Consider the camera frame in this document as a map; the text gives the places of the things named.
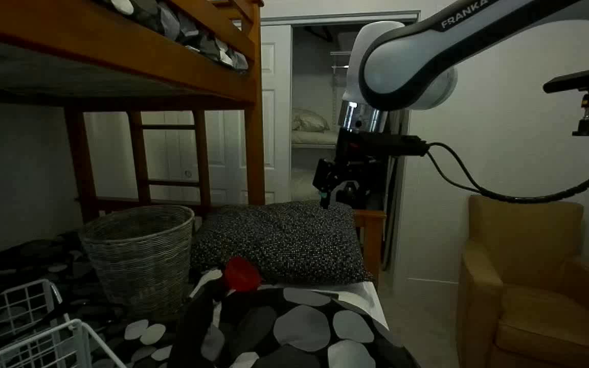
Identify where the white closet shelf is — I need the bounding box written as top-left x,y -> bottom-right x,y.
291,129 -> 342,152

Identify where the pebble pattern bunk bedding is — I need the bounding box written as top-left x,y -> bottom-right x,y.
100,0 -> 252,73

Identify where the black camera on mount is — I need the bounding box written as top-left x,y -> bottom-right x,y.
542,62 -> 589,140

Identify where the black white speckled pillow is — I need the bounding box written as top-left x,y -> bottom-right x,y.
190,201 -> 370,288

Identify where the white wire basket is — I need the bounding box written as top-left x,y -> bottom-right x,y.
0,276 -> 65,359
0,317 -> 127,368

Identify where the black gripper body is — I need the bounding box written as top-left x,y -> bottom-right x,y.
310,127 -> 430,211

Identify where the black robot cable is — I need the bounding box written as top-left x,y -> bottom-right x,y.
420,134 -> 589,206

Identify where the red round object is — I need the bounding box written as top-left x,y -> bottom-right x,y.
223,255 -> 263,294

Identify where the wooden bunk bed frame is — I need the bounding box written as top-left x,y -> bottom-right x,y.
0,0 -> 387,283

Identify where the white bed sheet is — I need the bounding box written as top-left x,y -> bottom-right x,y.
331,280 -> 393,331

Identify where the white door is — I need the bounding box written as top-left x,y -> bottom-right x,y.
81,23 -> 295,206

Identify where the yellow armchair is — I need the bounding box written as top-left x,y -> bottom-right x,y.
456,194 -> 589,368

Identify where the white folded closet pillow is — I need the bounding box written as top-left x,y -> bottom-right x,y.
291,108 -> 331,136

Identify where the pebble pattern duvet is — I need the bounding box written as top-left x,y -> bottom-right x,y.
0,232 -> 420,368

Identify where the woven wicker basket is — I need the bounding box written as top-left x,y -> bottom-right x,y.
78,203 -> 195,324

